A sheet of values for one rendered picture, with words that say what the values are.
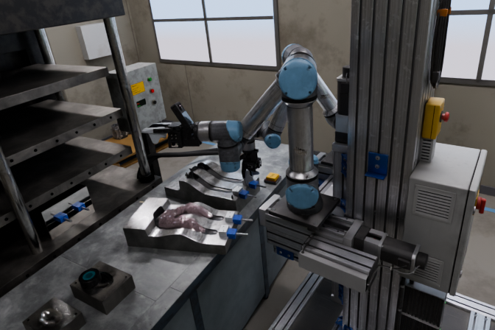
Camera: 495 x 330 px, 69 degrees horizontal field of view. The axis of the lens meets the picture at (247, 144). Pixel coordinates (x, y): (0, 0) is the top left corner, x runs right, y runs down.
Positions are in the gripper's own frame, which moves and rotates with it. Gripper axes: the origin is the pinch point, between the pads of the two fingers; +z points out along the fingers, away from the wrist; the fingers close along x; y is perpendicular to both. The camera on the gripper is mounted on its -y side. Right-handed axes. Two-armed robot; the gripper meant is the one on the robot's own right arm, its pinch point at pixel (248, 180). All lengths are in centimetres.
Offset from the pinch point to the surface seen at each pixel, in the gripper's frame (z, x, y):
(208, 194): 2.6, -16.8, -15.6
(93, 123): -36, -30, -79
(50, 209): -4, -68, -78
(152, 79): -46, 25, -85
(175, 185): 5.0, -13.6, -42.5
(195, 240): 4.4, -49.2, -0.1
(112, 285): 4, -85, -14
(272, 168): 10.9, 34.8, -2.8
